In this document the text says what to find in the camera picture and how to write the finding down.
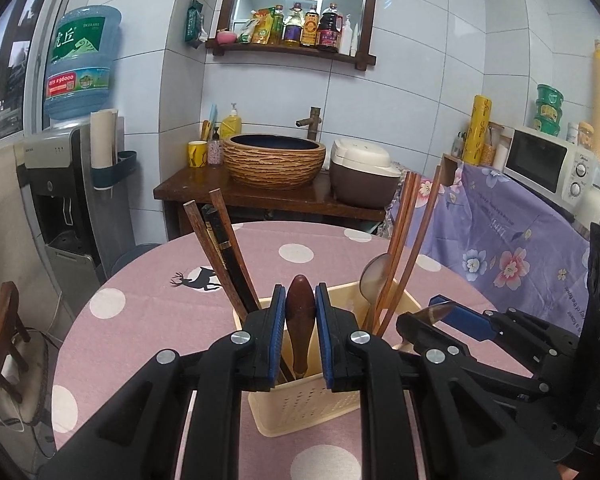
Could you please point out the dark wooden chopstick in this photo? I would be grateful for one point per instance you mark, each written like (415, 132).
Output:
(205, 240)
(217, 200)

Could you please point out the black patterned chopstick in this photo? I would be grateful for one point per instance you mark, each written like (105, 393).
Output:
(226, 242)

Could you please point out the pink polka dot tablecloth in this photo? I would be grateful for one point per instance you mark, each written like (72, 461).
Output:
(154, 303)

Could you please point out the blue water jug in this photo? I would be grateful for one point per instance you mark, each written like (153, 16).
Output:
(78, 74)

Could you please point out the yellow mug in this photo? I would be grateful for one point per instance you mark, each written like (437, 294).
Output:
(197, 154)

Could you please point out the purple floral cloth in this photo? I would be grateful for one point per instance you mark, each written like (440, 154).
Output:
(512, 248)

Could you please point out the bamboo style faucet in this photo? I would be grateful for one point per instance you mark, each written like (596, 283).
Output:
(312, 123)

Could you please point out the yellow roll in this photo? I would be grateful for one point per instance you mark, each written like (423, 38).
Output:
(476, 133)

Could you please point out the brown white rice cooker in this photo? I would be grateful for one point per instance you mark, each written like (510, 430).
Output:
(362, 174)

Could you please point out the grey water dispenser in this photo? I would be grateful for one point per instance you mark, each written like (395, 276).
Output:
(83, 213)

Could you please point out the white microwave oven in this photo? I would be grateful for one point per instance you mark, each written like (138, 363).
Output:
(559, 171)

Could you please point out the cream plastic utensil holder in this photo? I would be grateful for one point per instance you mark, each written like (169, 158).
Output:
(306, 402)

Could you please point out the brown wooden spoon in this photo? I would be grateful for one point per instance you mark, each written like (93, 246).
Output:
(300, 318)

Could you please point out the dark wooden stool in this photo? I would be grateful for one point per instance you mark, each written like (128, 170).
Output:
(11, 325)

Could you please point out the yellow oil bottle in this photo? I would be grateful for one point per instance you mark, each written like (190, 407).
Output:
(308, 37)

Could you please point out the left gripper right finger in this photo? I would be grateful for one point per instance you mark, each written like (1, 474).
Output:
(422, 413)

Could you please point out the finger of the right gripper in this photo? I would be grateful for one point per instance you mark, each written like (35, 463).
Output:
(469, 322)

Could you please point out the dark wooden counter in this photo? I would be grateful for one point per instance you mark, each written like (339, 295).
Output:
(310, 202)

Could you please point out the wooden framed mirror shelf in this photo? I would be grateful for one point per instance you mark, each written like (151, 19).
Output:
(275, 26)

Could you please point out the green hanging packet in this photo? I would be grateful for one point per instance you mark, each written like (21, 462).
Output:
(194, 23)

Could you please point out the yellow soap bottle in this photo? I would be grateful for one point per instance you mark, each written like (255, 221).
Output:
(231, 125)

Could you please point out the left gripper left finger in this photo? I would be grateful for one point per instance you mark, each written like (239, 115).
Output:
(179, 416)

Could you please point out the woven basin sink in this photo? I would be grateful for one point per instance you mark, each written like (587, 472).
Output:
(274, 162)

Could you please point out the green instant noodle cups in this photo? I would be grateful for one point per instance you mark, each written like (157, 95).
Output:
(548, 110)

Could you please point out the dark soy sauce bottle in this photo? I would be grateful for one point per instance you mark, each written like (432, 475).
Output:
(329, 28)

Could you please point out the steel spoon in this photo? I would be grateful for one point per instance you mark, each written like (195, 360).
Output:
(430, 316)
(374, 277)

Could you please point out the window with frame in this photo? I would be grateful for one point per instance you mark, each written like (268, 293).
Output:
(25, 30)

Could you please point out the white paper cup stack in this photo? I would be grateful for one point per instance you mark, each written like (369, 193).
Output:
(103, 138)

